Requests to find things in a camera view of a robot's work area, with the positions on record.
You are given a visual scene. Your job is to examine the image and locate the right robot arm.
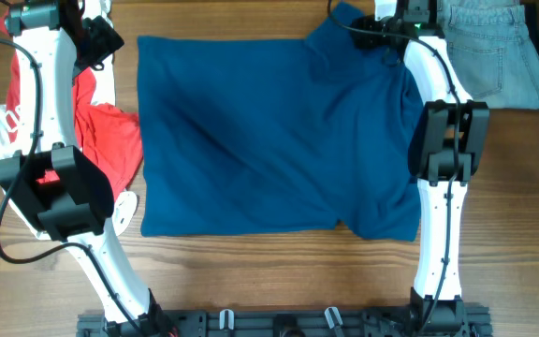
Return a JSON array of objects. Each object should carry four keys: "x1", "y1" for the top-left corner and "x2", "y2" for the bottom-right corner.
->
[{"x1": 350, "y1": 0, "x2": 493, "y2": 336}]

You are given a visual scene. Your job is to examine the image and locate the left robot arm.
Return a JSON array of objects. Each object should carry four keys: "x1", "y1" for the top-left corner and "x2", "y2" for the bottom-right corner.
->
[{"x1": 0, "y1": 1, "x2": 178, "y2": 336}]

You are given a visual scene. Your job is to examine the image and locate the white t-shirt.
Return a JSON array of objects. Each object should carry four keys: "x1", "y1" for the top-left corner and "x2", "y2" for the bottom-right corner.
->
[{"x1": 0, "y1": 56, "x2": 142, "y2": 235}]

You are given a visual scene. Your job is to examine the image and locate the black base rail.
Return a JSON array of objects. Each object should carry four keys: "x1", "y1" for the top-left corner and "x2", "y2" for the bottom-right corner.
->
[{"x1": 76, "y1": 305, "x2": 494, "y2": 337}]

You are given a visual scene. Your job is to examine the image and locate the red t-shirt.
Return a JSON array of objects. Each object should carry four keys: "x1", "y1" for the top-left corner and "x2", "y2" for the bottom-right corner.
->
[{"x1": 0, "y1": 27, "x2": 142, "y2": 197}]

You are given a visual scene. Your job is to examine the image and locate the folded light blue jeans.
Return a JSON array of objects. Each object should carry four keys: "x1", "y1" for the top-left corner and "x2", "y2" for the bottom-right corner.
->
[{"x1": 437, "y1": 0, "x2": 539, "y2": 110}]

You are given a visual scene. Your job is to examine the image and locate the blue t-shirt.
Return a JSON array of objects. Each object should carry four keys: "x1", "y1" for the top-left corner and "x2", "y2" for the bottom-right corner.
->
[{"x1": 138, "y1": 4, "x2": 423, "y2": 241}]

